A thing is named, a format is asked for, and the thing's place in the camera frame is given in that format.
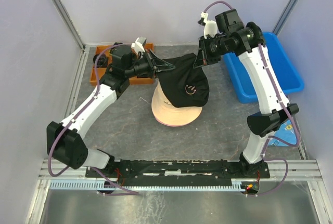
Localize rolled black belt left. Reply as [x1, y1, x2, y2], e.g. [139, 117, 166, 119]
[93, 54, 109, 68]

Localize black cap with logo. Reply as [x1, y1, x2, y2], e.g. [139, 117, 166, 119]
[158, 53, 210, 108]

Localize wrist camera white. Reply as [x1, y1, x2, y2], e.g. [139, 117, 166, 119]
[131, 37, 147, 55]
[198, 11, 218, 39]

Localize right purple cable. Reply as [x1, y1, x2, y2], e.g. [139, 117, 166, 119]
[203, 0, 300, 197]

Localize blue plastic bin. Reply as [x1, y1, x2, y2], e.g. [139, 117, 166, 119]
[222, 32, 304, 104]

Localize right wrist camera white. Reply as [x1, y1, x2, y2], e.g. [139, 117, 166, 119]
[198, 11, 218, 39]

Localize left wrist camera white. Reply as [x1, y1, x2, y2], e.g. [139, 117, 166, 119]
[131, 37, 147, 55]

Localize beige hat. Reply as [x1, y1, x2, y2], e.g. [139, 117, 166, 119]
[151, 82, 202, 126]

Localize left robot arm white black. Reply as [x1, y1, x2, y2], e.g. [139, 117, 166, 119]
[46, 42, 175, 177]

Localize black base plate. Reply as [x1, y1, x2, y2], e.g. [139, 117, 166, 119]
[100, 160, 270, 187]

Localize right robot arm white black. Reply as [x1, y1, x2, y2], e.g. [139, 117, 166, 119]
[193, 9, 299, 178]

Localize blue cloth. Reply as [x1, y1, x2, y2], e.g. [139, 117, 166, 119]
[268, 120, 297, 147]

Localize light blue cable duct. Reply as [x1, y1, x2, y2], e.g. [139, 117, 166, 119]
[49, 179, 245, 192]

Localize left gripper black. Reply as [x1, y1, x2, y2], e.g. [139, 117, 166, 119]
[124, 48, 175, 80]

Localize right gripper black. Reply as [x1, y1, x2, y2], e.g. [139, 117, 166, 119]
[194, 35, 233, 69]

